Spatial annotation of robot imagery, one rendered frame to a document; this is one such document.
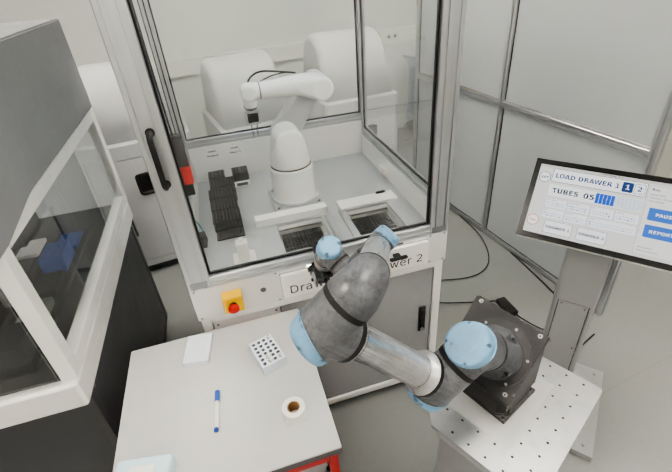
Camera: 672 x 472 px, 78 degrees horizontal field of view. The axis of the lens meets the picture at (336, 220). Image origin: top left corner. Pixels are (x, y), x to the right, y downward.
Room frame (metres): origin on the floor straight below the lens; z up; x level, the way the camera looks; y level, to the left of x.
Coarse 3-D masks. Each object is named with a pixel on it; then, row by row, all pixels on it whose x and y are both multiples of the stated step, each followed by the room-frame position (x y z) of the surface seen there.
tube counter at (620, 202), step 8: (584, 192) 1.31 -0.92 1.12; (592, 192) 1.30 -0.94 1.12; (584, 200) 1.29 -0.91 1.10; (592, 200) 1.28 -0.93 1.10; (600, 200) 1.27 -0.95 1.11; (608, 200) 1.26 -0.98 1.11; (616, 200) 1.25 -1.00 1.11; (624, 200) 1.24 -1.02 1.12; (632, 200) 1.22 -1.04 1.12; (640, 200) 1.21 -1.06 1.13; (624, 208) 1.22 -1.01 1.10; (632, 208) 1.21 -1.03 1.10; (640, 208) 1.20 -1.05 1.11
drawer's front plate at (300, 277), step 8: (296, 272) 1.22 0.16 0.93; (304, 272) 1.22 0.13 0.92; (288, 280) 1.21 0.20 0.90; (296, 280) 1.22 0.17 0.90; (304, 280) 1.22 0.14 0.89; (288, 288) 1.21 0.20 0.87; (296, 288) 1.22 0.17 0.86; (304, 288) 1.22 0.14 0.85; (312, 288) 1.23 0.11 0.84; (320, 288) 1.24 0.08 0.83; (288, 296) 1.21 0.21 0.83
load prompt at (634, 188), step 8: (552, 176) 1.40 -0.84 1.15; (560, 176) 1.38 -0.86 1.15; (568, 176) 1.37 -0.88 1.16; (576, 176) 1.36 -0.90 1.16; (584, 176) 1.35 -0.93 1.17; (592, 176) 1.34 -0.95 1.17; (600, 176) 1.32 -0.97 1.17; (576, 184) 1.34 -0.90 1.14; (584, 184) 1.33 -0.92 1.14; (592, 184) 1.32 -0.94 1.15; (600, 184) 1.31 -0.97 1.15; (608, 184) 1.29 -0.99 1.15; (616, 184) 1.28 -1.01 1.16; (624, 184) 1.27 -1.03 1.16; (632, 184) 1.26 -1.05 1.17; (640, 184) 1.25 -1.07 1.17; (648, 184) 1.24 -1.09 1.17; (616, 192) 1.26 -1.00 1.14; (624, 192) 1.25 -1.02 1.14; (632, 192) 1.24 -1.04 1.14; (640, 192) 1.23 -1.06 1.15
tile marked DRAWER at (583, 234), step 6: (582, 228) 1.23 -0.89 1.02; (576, 234) 1.22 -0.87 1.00; (582, 234) 1.21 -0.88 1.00; (588, 234) 1.20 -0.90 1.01; (594, 234) 1.20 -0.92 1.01; (600, 234) 1.19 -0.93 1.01; (606, 234) 1.18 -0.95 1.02; (582, 240) 1.20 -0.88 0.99; (588, 240) 1.19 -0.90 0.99; (594, 240) 1.18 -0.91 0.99; (600, 240) 1.17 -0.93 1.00
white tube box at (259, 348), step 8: (264, 336) 1.04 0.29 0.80; (248, 344) 1.01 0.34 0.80; (256, 344) 1.01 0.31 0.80; (264, 344) 1.01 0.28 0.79; (272, 344) 1.01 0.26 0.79; (256, 352) 0.98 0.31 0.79; (264, 352) 0.97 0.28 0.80; (272, 352) 0.97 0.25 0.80; (256, 360) 0.96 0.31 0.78; (264, 360) 0.94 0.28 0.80; (272, 360) 0.93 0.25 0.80; (280, 360) 0.94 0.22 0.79; (264, 368) 0.91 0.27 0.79; (272, 368) 0.92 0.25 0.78
